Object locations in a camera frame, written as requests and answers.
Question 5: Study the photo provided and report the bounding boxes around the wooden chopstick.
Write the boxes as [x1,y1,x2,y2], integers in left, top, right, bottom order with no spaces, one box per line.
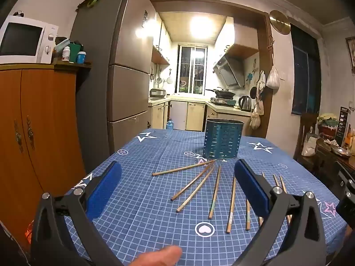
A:
[152,160,216,176]
[170,163,214,201]
[208,166,221,220]
[272,174,280,187]
[279,175,292,226]
[245,199,250,231]
[226,176,237,234]
[176,169,214,213]

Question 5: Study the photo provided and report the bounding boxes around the kitchen window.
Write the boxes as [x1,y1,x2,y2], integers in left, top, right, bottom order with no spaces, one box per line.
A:
[176,45,208,95]

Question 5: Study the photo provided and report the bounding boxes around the person's left hand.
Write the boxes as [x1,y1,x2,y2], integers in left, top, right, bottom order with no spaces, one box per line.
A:
[129,246,182,266]

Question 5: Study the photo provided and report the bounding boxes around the dark wooden side table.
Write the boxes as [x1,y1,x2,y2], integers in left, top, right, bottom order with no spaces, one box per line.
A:
[294,136,355,189]

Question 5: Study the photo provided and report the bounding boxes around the orange wooden cabinet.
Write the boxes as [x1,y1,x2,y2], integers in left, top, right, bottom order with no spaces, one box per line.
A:
[1,63,90,251]

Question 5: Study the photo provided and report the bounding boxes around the dark wooden chair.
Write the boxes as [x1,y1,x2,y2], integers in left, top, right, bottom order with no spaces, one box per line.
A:
[294,113,318,160]

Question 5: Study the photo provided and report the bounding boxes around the blue grid star tablecloth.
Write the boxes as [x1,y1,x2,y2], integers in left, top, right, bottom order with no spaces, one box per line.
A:
[63,128,347,266]

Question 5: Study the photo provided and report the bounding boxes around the teal perforated utensil holder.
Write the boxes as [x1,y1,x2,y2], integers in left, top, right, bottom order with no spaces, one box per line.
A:
[203,118,244,160]

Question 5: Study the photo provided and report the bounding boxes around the electric kettle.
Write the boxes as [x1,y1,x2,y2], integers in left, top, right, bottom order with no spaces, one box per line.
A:
[238,96,252,112]

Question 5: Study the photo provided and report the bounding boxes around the white hanging plastic bag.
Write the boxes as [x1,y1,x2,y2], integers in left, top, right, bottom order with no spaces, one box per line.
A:
[266,65,280,90]

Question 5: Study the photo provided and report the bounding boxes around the gas stove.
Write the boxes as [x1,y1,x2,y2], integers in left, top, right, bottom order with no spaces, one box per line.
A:
[210,97,237,107]

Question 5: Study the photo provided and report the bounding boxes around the black wok on stove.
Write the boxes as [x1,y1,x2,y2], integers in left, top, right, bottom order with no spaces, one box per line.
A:
[206,89,235,99]

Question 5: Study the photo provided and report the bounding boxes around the framed elephant picture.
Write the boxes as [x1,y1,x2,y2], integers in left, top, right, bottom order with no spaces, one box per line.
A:
[346,36,355,74]

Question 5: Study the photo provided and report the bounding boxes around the blue water bottle on floor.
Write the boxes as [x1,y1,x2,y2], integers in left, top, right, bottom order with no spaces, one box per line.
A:
[166,119,174,130]

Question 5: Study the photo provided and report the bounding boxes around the range hood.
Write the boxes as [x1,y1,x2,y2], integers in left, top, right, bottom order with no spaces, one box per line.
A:
[214,55,245,89]

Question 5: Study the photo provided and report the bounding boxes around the toaster oven on counter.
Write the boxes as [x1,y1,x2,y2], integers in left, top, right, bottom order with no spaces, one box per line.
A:
[149,88,166,98]

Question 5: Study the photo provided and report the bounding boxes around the blue lidded jar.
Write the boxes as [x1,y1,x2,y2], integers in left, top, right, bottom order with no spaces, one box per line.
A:
[76,51,86,64]

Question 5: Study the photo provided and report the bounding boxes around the white pill bottle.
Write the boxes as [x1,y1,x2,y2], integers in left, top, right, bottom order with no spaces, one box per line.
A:
[62,46,70,61]

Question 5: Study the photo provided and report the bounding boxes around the green container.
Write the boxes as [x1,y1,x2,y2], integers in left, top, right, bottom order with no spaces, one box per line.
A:
[69,43,83,63]

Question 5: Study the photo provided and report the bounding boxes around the white microwave oven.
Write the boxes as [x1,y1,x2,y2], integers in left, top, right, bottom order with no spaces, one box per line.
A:
[0,16,58,64]

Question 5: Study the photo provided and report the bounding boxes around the grey three-door refrigerator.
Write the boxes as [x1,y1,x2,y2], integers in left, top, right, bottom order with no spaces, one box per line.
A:
[70,0,155,171]

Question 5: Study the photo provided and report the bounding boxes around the round gold wall clock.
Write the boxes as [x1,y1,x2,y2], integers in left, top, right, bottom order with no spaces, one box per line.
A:
[269,10,291,35]

